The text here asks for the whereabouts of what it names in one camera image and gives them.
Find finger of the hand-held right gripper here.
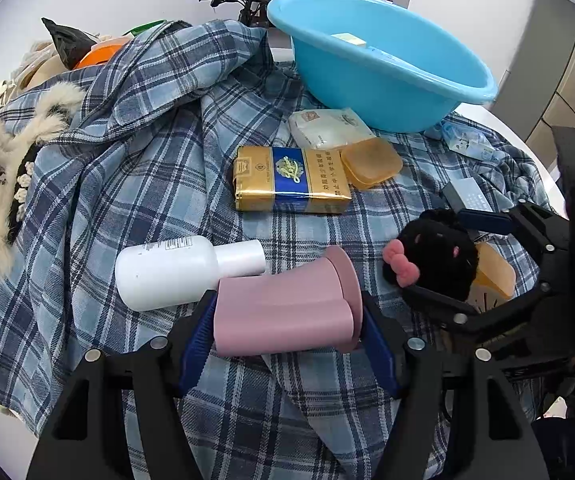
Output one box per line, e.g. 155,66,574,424
403,283,575,368
456,203,571,293

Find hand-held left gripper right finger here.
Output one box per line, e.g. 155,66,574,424
360,294,551,480

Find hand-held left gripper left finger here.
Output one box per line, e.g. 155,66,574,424
26,290,218,480

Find grey cardboard box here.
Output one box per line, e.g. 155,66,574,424
441,176,494,213

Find black plush toy pink paw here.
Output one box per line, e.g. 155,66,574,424
381,209,479,303

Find pink plastic cup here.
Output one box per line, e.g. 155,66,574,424
214,245,364,358

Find blue plastic basin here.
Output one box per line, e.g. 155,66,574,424
266,0,498,133

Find gold and blue cigarette pack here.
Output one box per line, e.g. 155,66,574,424
232,145,352,215

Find large cream cardboard box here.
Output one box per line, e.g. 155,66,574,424
331,31,367,48

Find white plastic bottle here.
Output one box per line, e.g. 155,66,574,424
115,235,267,312

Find amber translucent soap box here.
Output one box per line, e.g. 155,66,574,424
341,138,403,191

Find gold grey refrigerator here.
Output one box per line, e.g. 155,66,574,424
490,0,575,168

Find pale green wrapped packet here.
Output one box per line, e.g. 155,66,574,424
288,108,375,150

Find blue plaid shirt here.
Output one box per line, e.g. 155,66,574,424
0,19,563,480

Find orange packet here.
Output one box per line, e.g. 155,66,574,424
75,40,128,70

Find beige fabric bag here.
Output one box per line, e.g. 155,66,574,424
0,35,76,111

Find yellow cup green rim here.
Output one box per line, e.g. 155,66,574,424
122,19,168,36

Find black snack bag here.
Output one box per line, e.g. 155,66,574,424
42,17,98,71

